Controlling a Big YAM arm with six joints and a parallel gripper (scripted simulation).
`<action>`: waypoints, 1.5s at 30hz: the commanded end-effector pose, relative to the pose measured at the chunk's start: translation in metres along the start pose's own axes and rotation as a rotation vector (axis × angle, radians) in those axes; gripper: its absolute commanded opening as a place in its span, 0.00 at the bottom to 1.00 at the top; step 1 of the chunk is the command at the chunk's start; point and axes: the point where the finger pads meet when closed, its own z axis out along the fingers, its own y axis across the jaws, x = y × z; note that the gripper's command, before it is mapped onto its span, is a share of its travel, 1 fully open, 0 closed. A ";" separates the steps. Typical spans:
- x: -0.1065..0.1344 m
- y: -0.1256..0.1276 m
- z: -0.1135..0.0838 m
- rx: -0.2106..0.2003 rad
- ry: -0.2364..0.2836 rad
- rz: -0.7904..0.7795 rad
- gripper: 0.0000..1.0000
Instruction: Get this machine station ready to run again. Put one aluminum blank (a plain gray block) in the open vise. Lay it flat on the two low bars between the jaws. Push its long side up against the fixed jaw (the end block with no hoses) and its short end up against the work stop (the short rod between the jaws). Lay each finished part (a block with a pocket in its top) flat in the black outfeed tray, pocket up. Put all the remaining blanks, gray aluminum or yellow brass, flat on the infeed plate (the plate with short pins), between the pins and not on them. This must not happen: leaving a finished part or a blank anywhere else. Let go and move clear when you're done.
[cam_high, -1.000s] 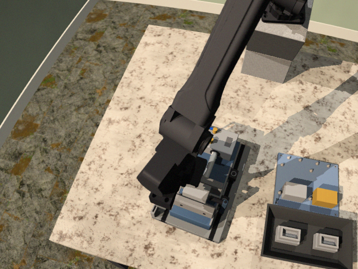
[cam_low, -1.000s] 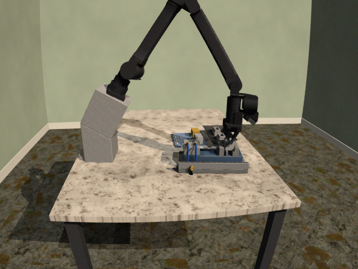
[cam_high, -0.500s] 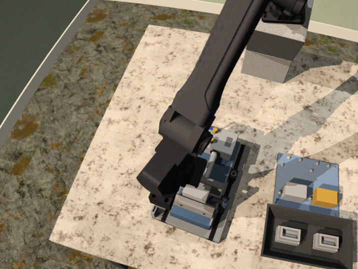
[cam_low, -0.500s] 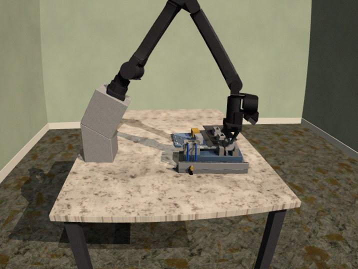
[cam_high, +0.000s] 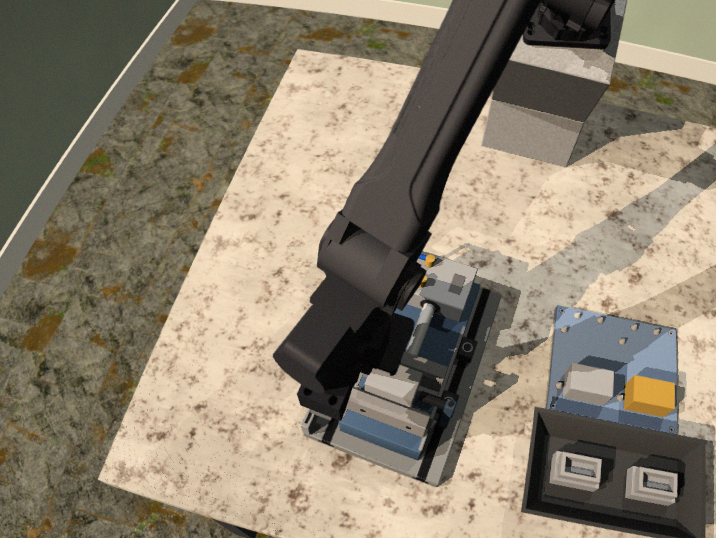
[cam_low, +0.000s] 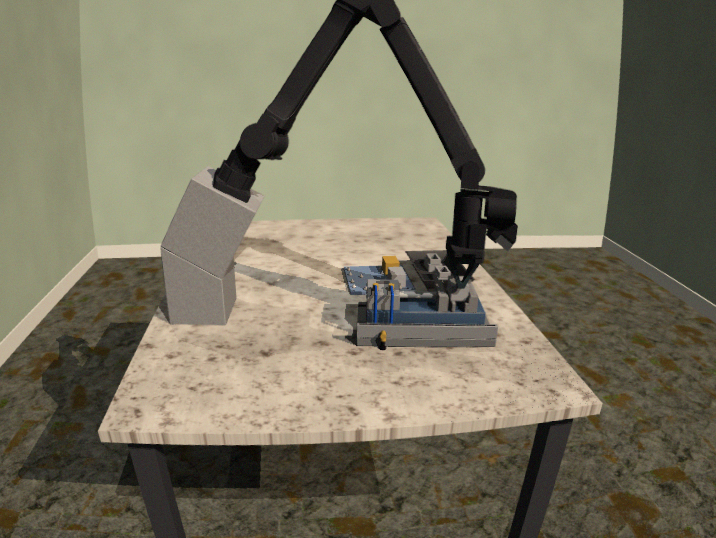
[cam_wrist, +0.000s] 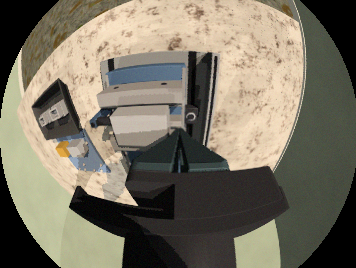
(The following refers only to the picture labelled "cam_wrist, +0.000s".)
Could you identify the yellow brass block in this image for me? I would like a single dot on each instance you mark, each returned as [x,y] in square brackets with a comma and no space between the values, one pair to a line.
[62,150]

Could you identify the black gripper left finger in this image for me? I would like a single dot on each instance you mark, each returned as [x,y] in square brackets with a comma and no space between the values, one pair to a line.
[161,157]

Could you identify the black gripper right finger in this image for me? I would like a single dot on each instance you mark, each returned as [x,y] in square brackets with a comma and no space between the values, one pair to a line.
[197,157]

